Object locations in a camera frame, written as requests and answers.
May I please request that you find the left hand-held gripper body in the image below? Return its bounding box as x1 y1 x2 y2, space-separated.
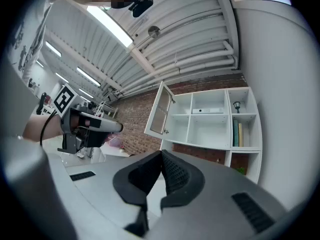
51 83 108 154

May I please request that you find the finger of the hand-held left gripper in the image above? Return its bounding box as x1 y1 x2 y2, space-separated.
86 118 124 134

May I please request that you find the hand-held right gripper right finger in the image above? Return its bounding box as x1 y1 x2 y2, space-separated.
147 149 288 240

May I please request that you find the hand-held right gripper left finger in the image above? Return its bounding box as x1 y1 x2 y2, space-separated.
56 150 163 240

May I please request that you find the white wall cabinet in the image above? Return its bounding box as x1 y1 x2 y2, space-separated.
144 80 176 142

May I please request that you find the person's left forearm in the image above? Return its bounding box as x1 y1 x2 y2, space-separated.
22 113 63 143

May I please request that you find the pink file tray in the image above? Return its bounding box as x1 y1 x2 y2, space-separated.
106 133 123 149

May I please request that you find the long ceiling light strip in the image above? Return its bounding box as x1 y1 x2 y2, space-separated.
86 5 135 48
76 66 102 87
45 40 62 58
55 72 70 84
78 88 95 99

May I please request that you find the white side table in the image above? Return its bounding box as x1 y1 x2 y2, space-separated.
89 143 137 165

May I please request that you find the white printed shirt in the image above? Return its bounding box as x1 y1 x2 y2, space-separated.
9 0 55 85

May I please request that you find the teal book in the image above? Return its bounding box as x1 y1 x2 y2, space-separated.
232 119 239 147

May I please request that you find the flat white device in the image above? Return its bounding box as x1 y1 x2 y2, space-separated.
191 107 224 115

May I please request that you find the round grey ceiling fixture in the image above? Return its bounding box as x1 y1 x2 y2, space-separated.
147 25 161 39

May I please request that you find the bundle of white ceiling pipes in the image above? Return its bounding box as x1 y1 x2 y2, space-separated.
117 40 238 100

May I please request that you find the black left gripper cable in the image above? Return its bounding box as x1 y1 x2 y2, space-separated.
39 109 59 146

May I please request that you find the black head-mounted camera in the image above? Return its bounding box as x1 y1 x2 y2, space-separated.
128 0 154 19

